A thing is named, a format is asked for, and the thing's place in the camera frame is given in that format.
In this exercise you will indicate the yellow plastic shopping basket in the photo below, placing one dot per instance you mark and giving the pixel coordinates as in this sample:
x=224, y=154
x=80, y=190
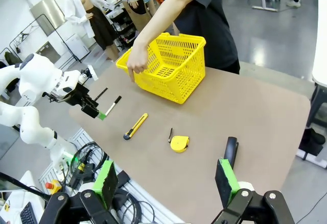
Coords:
x=178, y=81

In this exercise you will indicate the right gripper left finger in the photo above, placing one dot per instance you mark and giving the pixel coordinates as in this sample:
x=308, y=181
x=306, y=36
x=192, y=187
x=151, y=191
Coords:
x=108, y=180

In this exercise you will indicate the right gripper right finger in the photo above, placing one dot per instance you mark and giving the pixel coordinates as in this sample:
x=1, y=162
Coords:
x=224, y=180

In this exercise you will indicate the black backpack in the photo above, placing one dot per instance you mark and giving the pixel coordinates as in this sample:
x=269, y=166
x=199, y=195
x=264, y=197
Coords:
x=313, y=141

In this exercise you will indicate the person's right hand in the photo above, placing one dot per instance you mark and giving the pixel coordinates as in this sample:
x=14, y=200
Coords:
x=138, y=59

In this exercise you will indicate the black pen yellow tip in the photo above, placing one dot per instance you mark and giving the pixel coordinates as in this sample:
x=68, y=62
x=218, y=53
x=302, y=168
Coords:
x=101, y=94

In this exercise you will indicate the black stapler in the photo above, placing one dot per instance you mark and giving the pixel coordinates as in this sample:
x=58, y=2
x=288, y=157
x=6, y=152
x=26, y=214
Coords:
x=231, y=150

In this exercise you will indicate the yellow emergency stop button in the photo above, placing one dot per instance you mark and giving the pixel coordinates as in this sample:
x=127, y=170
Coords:
x=54, y=186

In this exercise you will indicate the yellow tape measure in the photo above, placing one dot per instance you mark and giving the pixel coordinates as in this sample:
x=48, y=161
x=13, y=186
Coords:
x=180, y=145

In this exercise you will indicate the black clothes rack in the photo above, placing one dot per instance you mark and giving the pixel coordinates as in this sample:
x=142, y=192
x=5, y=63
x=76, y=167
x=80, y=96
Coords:
x=62, y=39

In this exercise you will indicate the person's right forearm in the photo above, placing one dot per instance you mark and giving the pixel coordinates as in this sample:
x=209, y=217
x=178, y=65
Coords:
x=149, y=28

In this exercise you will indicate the black power adapter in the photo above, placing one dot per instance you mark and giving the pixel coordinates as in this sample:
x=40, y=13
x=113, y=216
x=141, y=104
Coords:
x=124, y=178

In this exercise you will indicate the mannequin with white shirt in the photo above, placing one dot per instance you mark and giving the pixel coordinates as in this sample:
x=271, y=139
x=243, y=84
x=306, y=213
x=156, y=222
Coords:
x=76, y=12

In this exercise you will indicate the large white table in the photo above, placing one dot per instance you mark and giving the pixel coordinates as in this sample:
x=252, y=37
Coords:
x=322, y=43

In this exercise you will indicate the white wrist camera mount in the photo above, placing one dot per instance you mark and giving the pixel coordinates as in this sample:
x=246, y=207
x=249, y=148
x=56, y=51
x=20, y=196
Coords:
x=89, y=74

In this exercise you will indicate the person in dark t-shirt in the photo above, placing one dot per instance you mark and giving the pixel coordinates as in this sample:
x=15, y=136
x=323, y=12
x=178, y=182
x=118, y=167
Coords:
x=204, y=30

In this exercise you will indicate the silver metal panel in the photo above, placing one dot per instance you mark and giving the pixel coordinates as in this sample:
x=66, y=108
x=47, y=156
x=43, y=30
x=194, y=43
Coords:
x=47, y=13

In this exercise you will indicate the white marker black cap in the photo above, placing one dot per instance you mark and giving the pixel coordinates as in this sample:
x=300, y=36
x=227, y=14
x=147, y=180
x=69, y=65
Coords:
x=114, y=104

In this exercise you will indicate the black keyboard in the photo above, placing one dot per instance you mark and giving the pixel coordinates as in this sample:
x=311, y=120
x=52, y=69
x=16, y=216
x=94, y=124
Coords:
x=27, y=213

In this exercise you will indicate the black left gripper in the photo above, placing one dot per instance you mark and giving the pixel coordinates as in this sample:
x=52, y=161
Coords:
x=76, y=96

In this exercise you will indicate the yellow utility knife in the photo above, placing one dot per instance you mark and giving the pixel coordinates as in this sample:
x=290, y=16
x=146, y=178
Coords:
x=136, y=125

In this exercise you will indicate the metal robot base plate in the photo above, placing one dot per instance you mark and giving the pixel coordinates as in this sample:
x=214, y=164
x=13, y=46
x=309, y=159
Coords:
x=158, y=213

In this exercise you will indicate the mannequin with brown apron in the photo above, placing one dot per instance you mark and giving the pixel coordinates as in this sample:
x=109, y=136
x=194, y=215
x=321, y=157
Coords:
x=134, y=7

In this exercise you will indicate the white box cabinet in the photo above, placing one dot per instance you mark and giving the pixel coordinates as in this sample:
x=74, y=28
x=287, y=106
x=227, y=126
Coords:
x=76, y=46

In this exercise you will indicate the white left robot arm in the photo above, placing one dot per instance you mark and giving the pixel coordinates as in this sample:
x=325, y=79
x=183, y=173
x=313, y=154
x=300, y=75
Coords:
x=35, y=73

